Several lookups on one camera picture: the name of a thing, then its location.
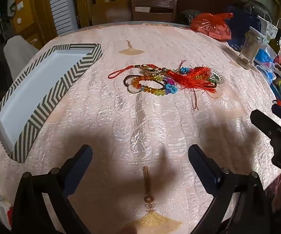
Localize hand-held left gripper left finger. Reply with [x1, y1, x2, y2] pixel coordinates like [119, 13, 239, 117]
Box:
[11, 144, 93, 234]

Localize green bead bracelet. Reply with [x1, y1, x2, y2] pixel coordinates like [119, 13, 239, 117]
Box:
[204, 69, 225, 86]

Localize black hair tie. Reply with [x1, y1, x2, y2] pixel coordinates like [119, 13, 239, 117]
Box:
[123, 74, 144, 95]

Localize striped white box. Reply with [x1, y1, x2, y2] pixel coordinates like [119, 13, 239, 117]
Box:
[0, 43, 103, 164]

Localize glass jar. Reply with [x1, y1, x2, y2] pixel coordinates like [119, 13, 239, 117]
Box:
[237, 26, 264, 70]

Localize red plastic bag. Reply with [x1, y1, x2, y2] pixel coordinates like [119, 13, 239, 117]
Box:
[190, 13, 234, 42]

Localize white louvered panel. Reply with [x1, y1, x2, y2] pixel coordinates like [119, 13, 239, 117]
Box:
[47, 0, 79, 37]

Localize black bag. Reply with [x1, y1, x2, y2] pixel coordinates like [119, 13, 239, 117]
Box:
[181, 10, 199, 26]

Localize colourful bead bracelet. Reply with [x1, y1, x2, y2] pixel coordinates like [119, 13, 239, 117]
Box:
[130, 74, 180, 97]

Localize white covered chair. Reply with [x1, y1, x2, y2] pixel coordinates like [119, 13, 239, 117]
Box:
[4, 35, 40, 81]

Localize yellow wooden cabinet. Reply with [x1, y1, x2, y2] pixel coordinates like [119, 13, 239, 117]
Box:
[9, 0, 58, 51]

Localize green glass bottle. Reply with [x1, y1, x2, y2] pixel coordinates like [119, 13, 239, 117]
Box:
[268, 28, 281, 54]

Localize blue plastic packet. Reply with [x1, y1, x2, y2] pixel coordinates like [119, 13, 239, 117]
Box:
[254, 48, 277, 81]

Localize red tassel charm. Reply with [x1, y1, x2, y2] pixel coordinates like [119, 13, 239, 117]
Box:
[108, 60, 219, 110]

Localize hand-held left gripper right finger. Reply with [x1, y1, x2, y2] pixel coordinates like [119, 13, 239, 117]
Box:
[188, 144, 272, 234]

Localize wooden chair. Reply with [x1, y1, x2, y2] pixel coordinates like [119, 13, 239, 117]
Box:
[129, 0, 177, 23]

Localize dark blue bag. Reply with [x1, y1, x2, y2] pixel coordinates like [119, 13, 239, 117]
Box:
[224, 4, 263, 51]

